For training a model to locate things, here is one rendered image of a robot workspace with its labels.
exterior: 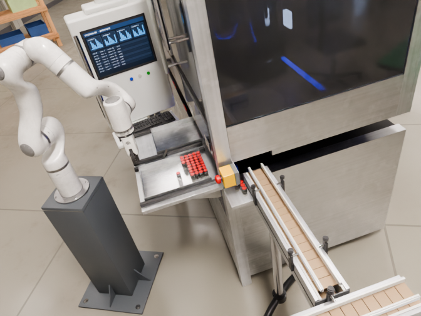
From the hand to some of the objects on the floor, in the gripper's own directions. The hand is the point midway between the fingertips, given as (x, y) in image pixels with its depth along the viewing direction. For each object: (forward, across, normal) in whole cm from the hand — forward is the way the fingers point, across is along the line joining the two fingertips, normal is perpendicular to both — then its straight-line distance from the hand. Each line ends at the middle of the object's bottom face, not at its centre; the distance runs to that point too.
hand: (135, 159), depth 159 cm
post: (+110, +10, +39) cm, 117 cm away
